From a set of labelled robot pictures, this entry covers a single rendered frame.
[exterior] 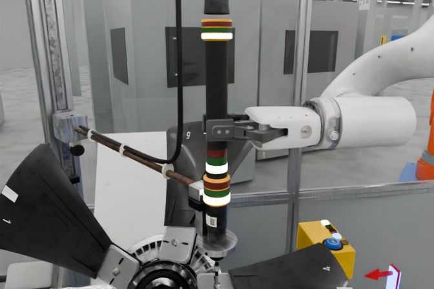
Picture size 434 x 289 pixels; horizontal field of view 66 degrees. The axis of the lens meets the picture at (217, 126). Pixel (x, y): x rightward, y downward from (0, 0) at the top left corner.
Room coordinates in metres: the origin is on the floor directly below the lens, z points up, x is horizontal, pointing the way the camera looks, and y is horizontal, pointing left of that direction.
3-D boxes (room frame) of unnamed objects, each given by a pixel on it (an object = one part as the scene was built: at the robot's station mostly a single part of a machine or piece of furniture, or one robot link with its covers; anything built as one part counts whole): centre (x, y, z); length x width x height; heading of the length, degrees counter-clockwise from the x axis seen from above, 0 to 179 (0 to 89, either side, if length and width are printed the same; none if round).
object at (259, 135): (0.47, -0.08, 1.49); 0.08 x 0.06 x 0.01; 159
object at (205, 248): (0.50, 0.01, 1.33); 0.09 x 0.07 x 0.10; 44
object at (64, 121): (0.95, 0.43, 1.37); 0.10 x 0.07 x 0.08; 44
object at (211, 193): (0.50, 0.00, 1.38); 0.04 x 0.04 x 0.01
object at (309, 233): (0.84, -0.31, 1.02); 0.16 x 0.10 x 0.11; 9
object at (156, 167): (0.72, 0.21, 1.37); 0.54 x 0.01 x 0.01; 44
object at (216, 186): (0.50, 0.00, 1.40); 0.04 x 0.04 x 0.01
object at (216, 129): (0.47, -0.02, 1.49); 0.07 x 0.03 x 0.03; 99
